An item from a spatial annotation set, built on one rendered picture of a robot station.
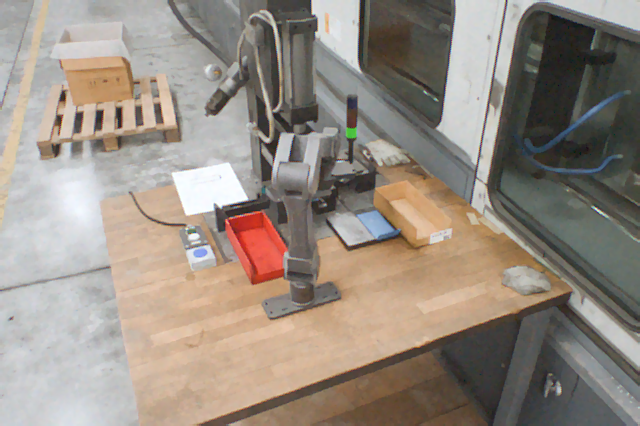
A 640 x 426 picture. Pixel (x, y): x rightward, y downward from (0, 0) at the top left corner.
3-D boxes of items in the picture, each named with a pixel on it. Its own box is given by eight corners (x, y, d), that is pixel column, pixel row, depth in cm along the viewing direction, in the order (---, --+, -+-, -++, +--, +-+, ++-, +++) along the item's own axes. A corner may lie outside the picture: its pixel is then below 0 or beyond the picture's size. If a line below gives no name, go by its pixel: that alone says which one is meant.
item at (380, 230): (379, 243, 158) (380, 234, 157) (356, 216, 170) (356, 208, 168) (400, 237, 161) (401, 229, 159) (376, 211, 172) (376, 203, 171)
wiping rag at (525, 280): (488, 276, 150) (521, 302, 140) (489, 268, 149) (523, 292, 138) (527, 263, 155) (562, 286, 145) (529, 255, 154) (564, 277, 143)
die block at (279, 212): (277, 225, 170) (276, 204, 166) (267, 209, 177) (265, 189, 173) (335, 210, 176) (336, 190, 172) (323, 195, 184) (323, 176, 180)
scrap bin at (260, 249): (252, 285, 146) (250, 268, 143) (227, 235, 165) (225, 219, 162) (293, 273, 150) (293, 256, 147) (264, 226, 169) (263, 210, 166)
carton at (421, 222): (414, 250, 160) (416, 229, 155) (373, 208, 179) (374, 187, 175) (450, 240, 164) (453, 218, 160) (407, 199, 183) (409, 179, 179)
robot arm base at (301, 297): (259, 279, 136) (268, 297, 131) (331, 259, 143) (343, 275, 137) (261, 303, 140) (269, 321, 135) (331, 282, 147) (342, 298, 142)
